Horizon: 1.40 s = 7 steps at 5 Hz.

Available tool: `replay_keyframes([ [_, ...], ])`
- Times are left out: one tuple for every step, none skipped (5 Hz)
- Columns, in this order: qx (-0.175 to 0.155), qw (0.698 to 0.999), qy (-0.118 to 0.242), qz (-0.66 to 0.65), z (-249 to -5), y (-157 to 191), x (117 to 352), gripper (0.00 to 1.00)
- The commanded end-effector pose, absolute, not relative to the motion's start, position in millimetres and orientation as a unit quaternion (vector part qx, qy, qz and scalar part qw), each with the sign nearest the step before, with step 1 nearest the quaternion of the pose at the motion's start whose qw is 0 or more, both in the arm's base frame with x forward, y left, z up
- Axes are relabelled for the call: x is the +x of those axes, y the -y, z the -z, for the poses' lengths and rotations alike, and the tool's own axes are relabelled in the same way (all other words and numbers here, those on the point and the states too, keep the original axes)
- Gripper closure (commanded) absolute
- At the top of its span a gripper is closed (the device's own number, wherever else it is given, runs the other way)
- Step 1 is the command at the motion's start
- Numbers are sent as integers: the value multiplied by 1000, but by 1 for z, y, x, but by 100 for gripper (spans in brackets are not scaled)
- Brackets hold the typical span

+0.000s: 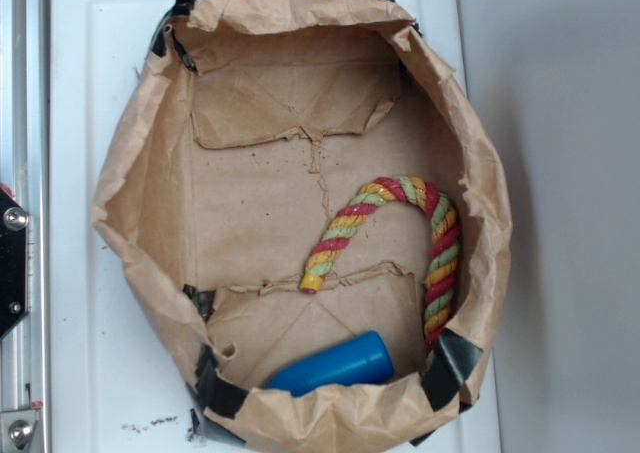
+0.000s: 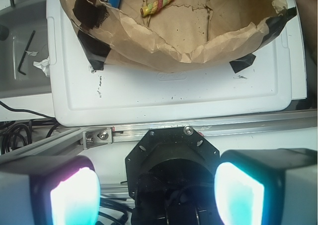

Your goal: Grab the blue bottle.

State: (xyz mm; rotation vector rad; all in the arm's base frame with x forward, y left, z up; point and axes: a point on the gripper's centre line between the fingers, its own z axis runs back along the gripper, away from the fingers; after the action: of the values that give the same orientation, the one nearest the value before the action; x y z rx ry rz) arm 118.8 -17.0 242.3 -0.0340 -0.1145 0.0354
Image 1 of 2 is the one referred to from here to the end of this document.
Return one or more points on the blue plastic bottle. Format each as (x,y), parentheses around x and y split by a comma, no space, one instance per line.
(363,359)

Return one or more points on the brown paper bag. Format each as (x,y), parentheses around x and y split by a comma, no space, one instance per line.
(254,122)

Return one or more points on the white plastic tray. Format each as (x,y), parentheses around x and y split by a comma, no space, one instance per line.
(114,386)

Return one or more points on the multicolour twisted rope toy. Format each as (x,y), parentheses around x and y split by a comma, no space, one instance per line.
(444,255)

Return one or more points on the black metal bracket plate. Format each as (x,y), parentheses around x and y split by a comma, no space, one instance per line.
(13,262)

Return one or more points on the aluminium frame rail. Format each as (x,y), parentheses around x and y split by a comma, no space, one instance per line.
(25,365)

